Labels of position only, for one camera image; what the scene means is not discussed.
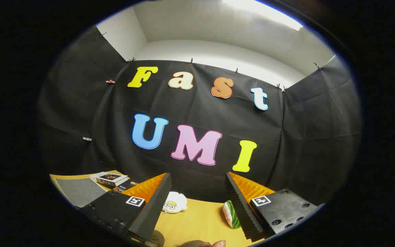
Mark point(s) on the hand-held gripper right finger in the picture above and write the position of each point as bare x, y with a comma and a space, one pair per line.
243, 212

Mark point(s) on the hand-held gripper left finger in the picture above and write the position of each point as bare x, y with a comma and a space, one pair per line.
156, 206

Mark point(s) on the grey fabric storage box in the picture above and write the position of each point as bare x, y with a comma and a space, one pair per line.
77, 192

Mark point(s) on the watermelon slice plush toy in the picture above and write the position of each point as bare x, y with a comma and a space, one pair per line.
231, 216

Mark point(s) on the white plush toy with eyes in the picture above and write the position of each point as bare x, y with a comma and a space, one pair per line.
175, 202

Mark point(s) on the white bordered portrait book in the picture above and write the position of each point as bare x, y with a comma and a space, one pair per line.
110, 177

